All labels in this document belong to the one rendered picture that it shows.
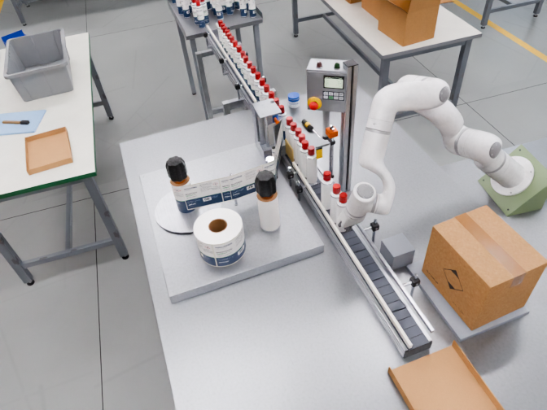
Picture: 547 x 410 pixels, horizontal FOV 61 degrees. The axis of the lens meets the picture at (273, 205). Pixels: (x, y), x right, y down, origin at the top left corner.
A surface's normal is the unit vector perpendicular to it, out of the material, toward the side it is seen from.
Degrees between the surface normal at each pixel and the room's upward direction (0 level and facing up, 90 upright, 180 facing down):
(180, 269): 0
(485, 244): 0
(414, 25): 90
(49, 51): 85
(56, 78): 95
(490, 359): 0
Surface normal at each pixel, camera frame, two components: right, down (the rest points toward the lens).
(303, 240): -0.07, -0.70
